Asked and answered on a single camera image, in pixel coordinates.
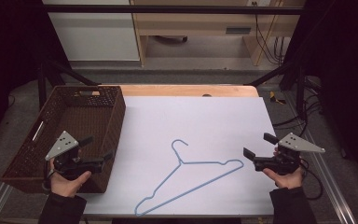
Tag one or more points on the yellow and black tool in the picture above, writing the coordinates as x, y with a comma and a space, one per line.
273, 97

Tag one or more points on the person's left hand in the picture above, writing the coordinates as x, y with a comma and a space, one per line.
66, 186

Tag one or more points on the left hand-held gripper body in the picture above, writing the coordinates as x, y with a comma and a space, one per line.
62, 145

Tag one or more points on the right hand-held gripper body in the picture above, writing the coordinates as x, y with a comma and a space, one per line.
298, 144

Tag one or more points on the black diagonal frame strut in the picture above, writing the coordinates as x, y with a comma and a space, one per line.
68, 73
273, 74

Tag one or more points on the light wooden desk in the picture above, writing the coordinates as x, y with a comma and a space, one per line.
192, 25

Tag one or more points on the black curtain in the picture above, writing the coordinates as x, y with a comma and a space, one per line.
341, 62
9, 46

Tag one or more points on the black horizontal frame bar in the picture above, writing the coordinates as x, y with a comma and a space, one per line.
167, 9

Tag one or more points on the white paper sheet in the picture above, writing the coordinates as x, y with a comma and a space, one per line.
199, 124

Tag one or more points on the brown woven plastic basket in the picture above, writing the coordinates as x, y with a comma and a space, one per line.
74, 119

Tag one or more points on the wooden table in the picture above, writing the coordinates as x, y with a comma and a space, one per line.
167, 90

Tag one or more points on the person's right hand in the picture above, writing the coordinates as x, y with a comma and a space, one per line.
287, 181

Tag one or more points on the white cabinet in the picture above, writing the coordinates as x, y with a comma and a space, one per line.
93, 34

